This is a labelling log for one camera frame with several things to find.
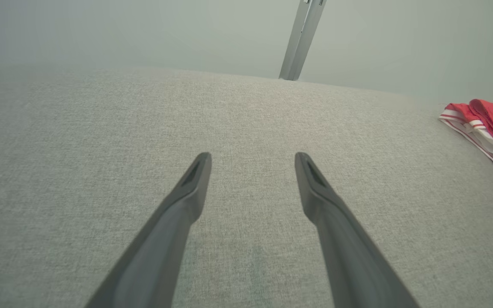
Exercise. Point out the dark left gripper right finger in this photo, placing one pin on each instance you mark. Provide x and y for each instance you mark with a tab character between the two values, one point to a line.
340	239

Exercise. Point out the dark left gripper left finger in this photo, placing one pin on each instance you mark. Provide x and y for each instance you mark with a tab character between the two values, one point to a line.
169	226

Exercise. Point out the grey partition post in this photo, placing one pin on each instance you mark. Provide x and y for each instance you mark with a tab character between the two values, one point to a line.
310	30
292	47

